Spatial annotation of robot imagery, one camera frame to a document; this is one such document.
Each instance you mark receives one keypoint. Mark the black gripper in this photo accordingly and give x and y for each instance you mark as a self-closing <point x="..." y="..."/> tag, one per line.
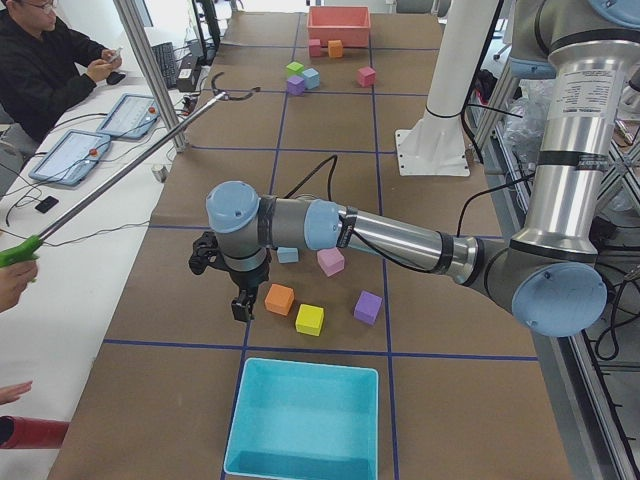
<point x="248" y="280"/>

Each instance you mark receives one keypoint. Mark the light blue foam block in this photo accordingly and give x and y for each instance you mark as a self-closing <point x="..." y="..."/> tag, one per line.
<point x="286" y="255"/>
<point x="311" y="78"/>

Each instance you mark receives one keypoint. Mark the hand holding grabber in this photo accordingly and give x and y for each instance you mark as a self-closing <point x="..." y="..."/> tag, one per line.
<point x="14" y="279"/>

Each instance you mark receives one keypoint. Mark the hand at left edge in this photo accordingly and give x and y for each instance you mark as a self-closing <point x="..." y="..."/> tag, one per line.
<point x="12" y="393"/>

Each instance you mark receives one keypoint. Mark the orange foam block near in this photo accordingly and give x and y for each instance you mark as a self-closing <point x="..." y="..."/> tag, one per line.
<point x="279" y="299"/>

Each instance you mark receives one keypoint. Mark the orange foam block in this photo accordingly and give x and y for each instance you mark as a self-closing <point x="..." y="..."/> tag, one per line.
<point x="335" y="48"/>
<point x="279" y="299"/>

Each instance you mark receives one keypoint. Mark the yellow foam block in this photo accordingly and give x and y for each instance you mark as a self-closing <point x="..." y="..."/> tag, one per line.
<point x="309" y="320"/>

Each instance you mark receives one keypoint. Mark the light pink foam block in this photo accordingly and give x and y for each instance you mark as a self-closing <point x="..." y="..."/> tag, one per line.
<point x="331" y="261"/>

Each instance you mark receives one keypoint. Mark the cyan plastic bin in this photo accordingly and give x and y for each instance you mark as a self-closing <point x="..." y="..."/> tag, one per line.
<point x="299" y="420"/>

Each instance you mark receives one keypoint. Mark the purple foam block near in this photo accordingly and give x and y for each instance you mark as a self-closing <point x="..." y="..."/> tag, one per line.
<point x="367" y="307"/>

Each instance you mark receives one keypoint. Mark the purple foam block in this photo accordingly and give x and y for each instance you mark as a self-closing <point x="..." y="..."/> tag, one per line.
<point x="367" y="307"/>
<point x="295" y="85"/>

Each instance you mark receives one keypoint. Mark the small metal cylinder weight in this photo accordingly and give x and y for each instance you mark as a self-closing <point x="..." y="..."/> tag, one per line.
<point x="160" y="173"/>

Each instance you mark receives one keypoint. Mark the black smartphone on table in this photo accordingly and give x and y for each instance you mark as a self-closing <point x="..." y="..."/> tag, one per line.
<point x="46" y="204"/>

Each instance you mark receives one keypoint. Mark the blue tablet upper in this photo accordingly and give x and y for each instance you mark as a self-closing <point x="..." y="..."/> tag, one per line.
<point x="131" y="118"/>

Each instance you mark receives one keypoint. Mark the blue tablet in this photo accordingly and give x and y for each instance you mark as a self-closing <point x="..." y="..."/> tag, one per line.
<point x="72" y="158"/>
<point x="131" y="118"/>

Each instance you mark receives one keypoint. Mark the blue tablet lower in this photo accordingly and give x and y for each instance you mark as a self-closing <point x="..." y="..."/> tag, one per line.
<point x="72" y="158"/>

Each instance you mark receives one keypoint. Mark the purple foam block far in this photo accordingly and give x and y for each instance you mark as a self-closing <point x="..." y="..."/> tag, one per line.
<point x="295" y="85"/>

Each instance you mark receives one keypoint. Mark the green foam block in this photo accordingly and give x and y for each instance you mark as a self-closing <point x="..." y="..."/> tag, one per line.
<point x="294" y="68"/>

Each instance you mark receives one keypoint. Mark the magenta pink foam block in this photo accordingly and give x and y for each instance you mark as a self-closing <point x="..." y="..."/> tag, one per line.
<point x="366" y="76"/>

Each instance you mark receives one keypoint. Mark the black keyboard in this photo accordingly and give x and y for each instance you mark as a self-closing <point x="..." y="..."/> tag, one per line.
<point x="166" y="61"/>

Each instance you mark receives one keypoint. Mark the pink foam block by bin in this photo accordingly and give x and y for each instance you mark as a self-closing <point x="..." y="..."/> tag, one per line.
<point x="315" y="47"/>

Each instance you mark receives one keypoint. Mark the orange foam block far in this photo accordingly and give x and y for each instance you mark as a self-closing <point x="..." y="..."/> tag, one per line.
<point x="335" y="48"/>

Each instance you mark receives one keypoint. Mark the red plastic bin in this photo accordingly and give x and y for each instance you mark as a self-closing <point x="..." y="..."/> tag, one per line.
<point x="350" y="24"/>

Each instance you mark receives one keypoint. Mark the seated person in black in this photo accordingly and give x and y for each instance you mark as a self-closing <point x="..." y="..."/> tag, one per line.
<point x="46" y="67"/>

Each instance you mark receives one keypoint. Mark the white camera stand pillar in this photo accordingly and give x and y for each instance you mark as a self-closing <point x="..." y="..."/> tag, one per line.
<point x="435" y="145"/>

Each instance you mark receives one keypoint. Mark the aluminium frame post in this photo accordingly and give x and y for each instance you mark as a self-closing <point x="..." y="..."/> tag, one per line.
<point x="136" y="34"/>

